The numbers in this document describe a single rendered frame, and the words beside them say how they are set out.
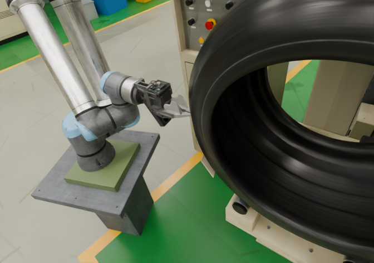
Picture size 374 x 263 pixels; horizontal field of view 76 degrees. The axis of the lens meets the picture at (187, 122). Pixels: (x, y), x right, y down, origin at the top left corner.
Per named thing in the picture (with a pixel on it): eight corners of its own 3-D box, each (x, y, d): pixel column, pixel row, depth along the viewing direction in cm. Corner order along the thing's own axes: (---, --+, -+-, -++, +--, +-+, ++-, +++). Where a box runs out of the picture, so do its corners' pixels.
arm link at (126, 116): (111, 123, 100) (101, 98, 91) (136, 111, 104) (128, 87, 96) (120, 135, 93) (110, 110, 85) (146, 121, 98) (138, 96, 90)
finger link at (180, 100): (190, 102, 69) (166, 93, 74) (192, 117, 73) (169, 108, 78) (196, 96, 71) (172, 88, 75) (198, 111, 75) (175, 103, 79)
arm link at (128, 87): (125, 106, 85) (143, 92, 90) (135, 110, 82) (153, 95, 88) (117, 85, 79) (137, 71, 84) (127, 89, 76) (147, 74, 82)
